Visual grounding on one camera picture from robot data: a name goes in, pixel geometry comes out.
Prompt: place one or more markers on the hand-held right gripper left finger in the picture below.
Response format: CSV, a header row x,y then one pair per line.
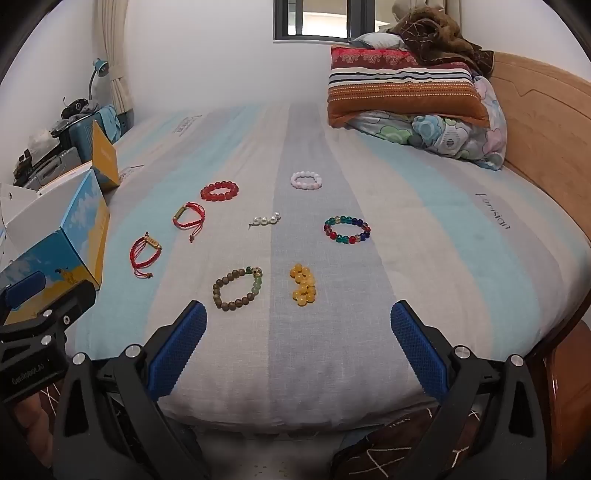
x,y
178,350

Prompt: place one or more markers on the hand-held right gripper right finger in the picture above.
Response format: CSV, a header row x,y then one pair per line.
x,y
418,350

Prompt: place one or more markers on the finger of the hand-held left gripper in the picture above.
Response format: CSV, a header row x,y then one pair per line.
x,y
25,285
69,304

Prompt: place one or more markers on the blue and yellow cardboard box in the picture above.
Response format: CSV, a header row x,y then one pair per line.
x,y
83,221

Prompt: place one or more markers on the person's left hand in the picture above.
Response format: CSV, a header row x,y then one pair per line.
x,y
30,424

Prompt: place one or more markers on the striped bed sheet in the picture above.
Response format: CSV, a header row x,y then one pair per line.
x,y
415,286

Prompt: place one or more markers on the brown patterned cloth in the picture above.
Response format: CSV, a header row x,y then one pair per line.
x,y
392,443

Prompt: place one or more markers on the silver grey device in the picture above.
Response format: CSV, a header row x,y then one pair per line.
x,y
55,166

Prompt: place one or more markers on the blue suitcase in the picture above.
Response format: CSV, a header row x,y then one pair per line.
x,y
83,138

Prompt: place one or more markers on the black bag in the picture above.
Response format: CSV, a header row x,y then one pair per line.
x,y
74,108

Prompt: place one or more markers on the floral quilt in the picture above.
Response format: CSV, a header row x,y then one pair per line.
x,y
443,134

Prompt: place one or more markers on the blue desk lamp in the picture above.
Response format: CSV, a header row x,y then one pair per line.
x,y
99,67

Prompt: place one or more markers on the beige curtain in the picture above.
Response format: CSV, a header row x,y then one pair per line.
x,y
115,55

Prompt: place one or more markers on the striped orange pillow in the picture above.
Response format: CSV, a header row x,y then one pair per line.
x,y
401,87

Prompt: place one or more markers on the grey pillow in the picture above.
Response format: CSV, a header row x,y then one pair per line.
x,y
378,40

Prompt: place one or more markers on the brown fleece blanket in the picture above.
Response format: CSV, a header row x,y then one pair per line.
x,y
438,37

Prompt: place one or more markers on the dark framed window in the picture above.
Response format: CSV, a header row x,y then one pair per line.
x,y
279,23

